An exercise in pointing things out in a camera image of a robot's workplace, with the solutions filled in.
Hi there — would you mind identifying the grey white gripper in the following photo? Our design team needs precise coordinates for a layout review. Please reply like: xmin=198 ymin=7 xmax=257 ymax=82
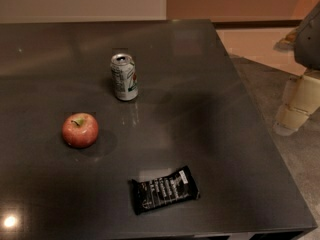
xmin=273 ymin=2 xmax=320 ymax=136

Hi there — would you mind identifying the red apple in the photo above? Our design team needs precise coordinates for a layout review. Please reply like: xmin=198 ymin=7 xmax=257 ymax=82
xmin=62 ymin=113 xmax=99 ymax=148

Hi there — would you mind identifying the silver green 7up can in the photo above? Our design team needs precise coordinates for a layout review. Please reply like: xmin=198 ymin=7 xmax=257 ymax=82
xmin=110 ymin=53 xmax=138 ymax=101

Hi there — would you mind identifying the black rxbar chocolate wrapper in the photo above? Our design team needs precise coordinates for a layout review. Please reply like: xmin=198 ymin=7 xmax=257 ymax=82
xmin=131 ymin=166 xmax=200 ymax=215

